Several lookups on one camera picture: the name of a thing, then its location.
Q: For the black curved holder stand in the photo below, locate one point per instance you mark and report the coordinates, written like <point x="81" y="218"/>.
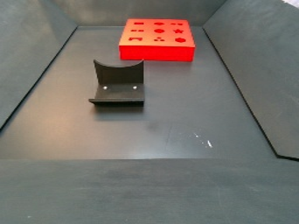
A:
<point x="121" y="84"/>

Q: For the red shape sorter block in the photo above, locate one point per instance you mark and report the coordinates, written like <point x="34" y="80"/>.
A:
<point x="157" y="39"/>

